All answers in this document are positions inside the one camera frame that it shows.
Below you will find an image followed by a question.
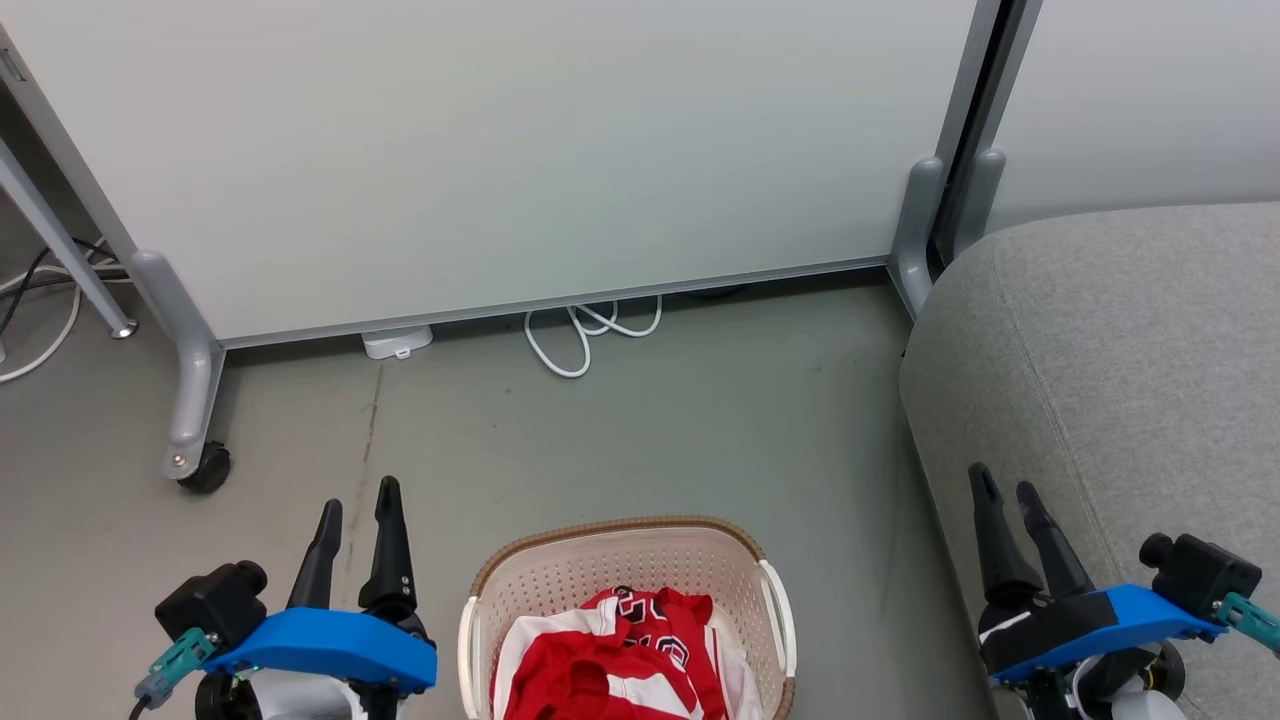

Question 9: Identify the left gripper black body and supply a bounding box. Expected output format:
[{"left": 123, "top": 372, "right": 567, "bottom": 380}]
[{"left": 350, "top": 606, "right": 435, "bottom": 720}]

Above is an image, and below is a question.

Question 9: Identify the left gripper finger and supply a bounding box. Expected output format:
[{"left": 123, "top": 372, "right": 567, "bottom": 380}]
[
  {"left": 287, "top": 498, "right": 344, "bottom": 611},
  {"left": 358, "top": 476, "right": 419, "bottom": 613}
]

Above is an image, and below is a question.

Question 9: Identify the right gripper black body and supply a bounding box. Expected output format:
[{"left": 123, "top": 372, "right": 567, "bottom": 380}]
[{"left": 978, "top": 592, "right": 1121, "bottom": 720}]

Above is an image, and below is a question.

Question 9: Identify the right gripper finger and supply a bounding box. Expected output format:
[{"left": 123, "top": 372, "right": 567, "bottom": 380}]
[
  {"left": 1016, "top": 480, "right": 1097, "bottom": 600},
  {"left": 968, "top": 462, "right": 1043, "bottom": 607}
]

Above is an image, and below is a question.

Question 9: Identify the red and white jersey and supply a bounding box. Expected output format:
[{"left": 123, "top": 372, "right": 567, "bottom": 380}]
[{"left": 490, "top": 585, "right": 766, "bottom": 720}]

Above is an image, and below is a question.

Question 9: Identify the grey fabric sofa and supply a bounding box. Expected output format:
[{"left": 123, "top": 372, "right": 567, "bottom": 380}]
[{"left": 898, "top": 202, "right": 1280, "bottom": 720}]

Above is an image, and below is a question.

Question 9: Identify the black caster wheel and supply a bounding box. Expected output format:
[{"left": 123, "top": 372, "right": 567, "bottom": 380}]
[{"left": 178, "top": 442, "right": 233, "bottom": 495}]

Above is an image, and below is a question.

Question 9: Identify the cream perforated laundry basket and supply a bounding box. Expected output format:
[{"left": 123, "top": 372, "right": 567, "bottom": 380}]
[{"left": 458, "top": 515, "right": 798, "bottom": 720}]

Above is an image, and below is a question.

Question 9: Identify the white power adapter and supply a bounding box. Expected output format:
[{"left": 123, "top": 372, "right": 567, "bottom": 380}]
[{"left": 361, "top": 325, "right": 435, "bottom": 361}]

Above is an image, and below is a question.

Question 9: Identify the grey partition foot with caster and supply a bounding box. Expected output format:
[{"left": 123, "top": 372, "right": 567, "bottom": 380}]
[{"left": 128, "top": 250, "right": 229, "bottom": 481}]

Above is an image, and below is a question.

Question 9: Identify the grey metal table leg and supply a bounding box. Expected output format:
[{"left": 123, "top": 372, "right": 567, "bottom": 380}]
[{"left": 0, "top": 135, "right": 139, "bottom": 340}]

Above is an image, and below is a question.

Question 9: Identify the wide white partition panel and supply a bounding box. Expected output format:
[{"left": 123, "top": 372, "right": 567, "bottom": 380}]
[{"left": 0, "top": 0, "right": 1003, "bottom": 351}]

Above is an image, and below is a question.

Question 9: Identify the looped white cable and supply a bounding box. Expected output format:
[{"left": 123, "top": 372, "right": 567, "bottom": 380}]
[{"left": 524, "top": 294, "right": 664, "bottom": 380}]

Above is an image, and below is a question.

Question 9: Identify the thick white floor cable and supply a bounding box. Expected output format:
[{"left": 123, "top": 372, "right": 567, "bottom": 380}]
[{"left": 0, "top": 262, "right": 101, "bottom": 385}]

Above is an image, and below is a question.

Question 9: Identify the black floor cable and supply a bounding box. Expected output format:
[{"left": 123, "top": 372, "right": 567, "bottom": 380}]
[{"left": 0, "top": 237, "right": 131, "bottom": 337}]

